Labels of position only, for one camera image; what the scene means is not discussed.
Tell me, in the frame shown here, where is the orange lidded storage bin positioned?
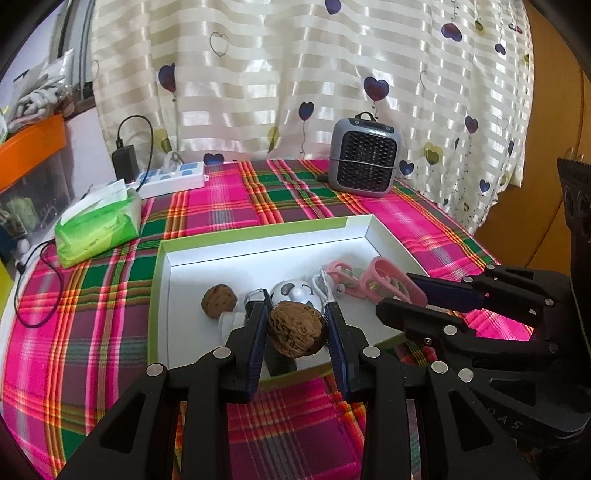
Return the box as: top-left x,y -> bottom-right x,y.
0,114 -> 68,192

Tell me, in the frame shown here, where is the small white round jar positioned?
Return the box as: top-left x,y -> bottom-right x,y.
219,311 -> 247,333

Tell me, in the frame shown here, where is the green tissue pack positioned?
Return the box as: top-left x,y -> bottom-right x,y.
54,181 -> 144,268

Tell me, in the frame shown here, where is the grey crumpled cloth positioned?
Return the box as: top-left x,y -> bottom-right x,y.
7,48 -> 77,132

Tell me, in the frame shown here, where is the grey panda face ball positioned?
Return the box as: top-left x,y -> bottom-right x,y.
270,278 -> 321,315

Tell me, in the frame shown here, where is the brown wooden cabinet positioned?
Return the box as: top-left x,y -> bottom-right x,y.
475,9 -> 591,278

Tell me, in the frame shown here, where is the cream heart print curtain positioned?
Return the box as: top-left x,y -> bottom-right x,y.
90,0 -> 532,236

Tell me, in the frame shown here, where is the brown walnut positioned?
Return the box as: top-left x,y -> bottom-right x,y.
269,301 -> 326,358
201,285 -> 238,319

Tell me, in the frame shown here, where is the white charging cable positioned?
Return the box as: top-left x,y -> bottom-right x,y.
313,271 -> 347,301

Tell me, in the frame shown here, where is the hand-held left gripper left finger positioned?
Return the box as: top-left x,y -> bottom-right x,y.
55,288 -> 273,480

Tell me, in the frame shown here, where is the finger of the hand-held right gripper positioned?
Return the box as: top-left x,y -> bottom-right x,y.
376,298 -> 573,370
406,264 -> 573,342

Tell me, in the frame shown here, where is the pink and mint clip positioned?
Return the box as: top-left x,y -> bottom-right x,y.
360,257 -> 428,304
323,261 -> 365,298

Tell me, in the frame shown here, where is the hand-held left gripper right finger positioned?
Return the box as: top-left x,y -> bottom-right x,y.
323,300 -> 539,480

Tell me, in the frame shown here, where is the thin black cable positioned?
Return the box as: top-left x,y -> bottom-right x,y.
14,237 -> 63,328

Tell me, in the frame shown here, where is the black adapter cable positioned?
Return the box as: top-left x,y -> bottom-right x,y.
115,115 -> 155,185

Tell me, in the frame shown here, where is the clear storage bin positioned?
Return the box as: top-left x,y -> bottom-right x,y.
0,152 -> 77,241

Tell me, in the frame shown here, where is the black power adapter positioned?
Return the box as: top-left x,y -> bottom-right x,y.
112,145 -> 139,183

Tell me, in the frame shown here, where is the white power strip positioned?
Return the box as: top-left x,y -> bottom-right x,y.
134,161 -> 206,199

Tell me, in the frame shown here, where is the black rectangular device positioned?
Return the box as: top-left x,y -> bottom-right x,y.
245,288 -> 298,377

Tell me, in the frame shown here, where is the pink green plaid tablecloth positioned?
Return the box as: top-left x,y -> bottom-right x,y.
0,157 -> 536,480

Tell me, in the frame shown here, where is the green cardboard box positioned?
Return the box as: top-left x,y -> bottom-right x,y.
148,215 -> 432,381

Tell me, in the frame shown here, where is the grey space heater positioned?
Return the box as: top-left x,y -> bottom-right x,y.
327,112 -> 402,198

